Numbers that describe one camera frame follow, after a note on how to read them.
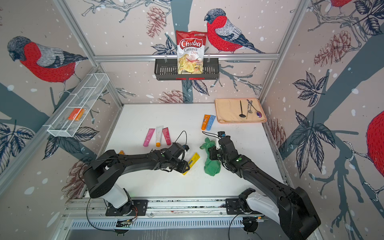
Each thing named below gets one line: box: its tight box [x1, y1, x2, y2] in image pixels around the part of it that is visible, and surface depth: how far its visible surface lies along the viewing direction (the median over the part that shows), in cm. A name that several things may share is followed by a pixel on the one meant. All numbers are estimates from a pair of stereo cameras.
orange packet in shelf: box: [68, 108, 86, 121], surface depth 73 cm
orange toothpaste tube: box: [201, 114, 211, 131], surface depth 110 cm
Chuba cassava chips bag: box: [176, 30, 207, 75], surface depth 87 cm
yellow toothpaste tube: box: [182, 152, 201, 176], surface depth 90 cm
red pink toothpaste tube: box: [162, 127, 172, 146], surface depth 102 cm
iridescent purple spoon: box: [246, 99, 262, 118], surface depth 116 cm
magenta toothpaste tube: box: [143, 128, 156, 147], surface depth 102 cm
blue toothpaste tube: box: [206, 115, 216, 131], surface depth 109 cm
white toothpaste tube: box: [155, 125, 164, 147], surface depth 103 cm
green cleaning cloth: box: [199, 137, 221, 176], surface depth 84 cm
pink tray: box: [214, 98, 267, 124], surface depth 117 cm
